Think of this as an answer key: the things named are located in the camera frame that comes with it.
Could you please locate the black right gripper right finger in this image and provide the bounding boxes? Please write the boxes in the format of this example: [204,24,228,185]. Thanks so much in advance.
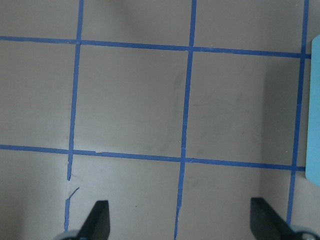
[250,197,296,240]

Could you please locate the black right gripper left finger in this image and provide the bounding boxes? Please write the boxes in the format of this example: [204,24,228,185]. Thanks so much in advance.
[77,200,111,240]

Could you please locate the light blue plastic bin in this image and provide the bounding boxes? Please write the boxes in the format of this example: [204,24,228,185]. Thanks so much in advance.
[305,36,320,186]

